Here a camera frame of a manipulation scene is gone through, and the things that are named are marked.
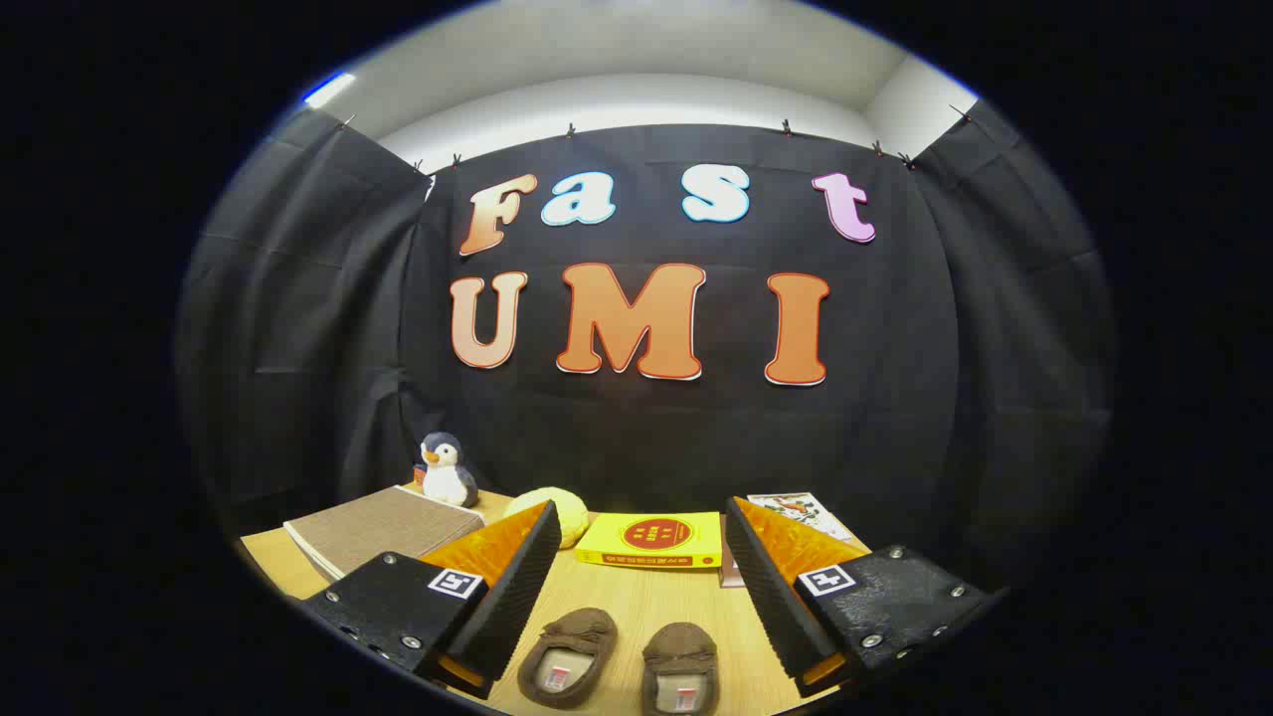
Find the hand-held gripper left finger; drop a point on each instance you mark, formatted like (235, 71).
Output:
(517, 597)

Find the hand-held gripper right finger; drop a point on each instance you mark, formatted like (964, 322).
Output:
(771, 597)

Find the brown suede shoe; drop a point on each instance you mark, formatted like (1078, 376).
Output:
(572, 646)
(681, 656)

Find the beige fabric storage box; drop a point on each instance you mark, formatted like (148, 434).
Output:
(378, 527)

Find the white illustrated cover book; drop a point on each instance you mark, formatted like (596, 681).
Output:
(796, 509)

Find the yellow round plush bread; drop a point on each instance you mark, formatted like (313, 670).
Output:
(572, 512)

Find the yellow book red circle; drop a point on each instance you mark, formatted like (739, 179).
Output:
(651, 537)

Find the penguin plush toy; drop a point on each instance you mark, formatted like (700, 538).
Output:
(448, 477)

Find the ceiling light panel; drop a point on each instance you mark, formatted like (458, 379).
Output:
(329, 89)

